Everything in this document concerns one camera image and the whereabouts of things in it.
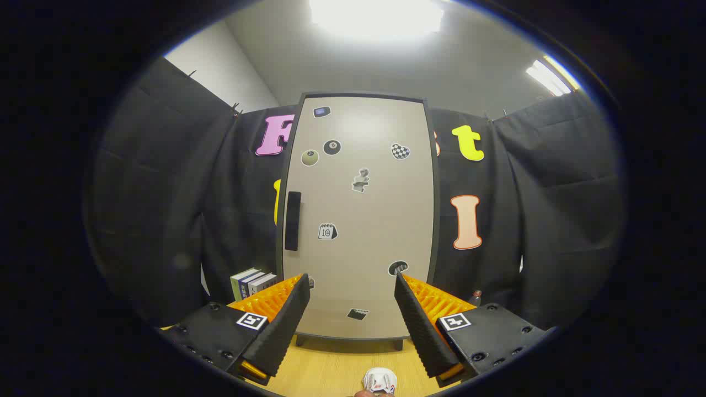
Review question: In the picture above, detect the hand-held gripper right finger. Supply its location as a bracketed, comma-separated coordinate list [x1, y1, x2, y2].
[394, 272, 558, 388]

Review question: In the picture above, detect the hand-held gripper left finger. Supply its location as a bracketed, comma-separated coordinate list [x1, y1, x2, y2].
[160, 273, 311, 387]

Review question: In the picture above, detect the white striped shoe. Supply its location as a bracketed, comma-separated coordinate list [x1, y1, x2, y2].
[362, 368, 398, 394]

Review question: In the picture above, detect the black door handle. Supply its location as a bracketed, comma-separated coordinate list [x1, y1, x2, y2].
[285, 191, 302, 251]

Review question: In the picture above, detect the grey shoe cabinet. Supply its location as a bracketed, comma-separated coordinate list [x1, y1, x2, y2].
[276, 91, 442, 352]

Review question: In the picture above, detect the beige shoe cabinet door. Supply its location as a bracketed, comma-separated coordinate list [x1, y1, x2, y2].
[282, 96, 436, 340]

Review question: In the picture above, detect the blue spine book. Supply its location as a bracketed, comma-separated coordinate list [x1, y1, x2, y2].
[238, 271, 268, 301]

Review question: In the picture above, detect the green spine book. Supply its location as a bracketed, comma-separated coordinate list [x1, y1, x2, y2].
[231, 268, 260, 302]

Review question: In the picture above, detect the black backdrop cloth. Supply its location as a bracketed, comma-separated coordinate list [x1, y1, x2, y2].
[91, 55, 627, 331]

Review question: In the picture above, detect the long ceiling light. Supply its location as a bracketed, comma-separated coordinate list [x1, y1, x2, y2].
[525, 55, 580, 97]

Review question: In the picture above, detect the square ceiling light panel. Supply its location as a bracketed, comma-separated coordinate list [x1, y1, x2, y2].
[309, 0, 445, 42]

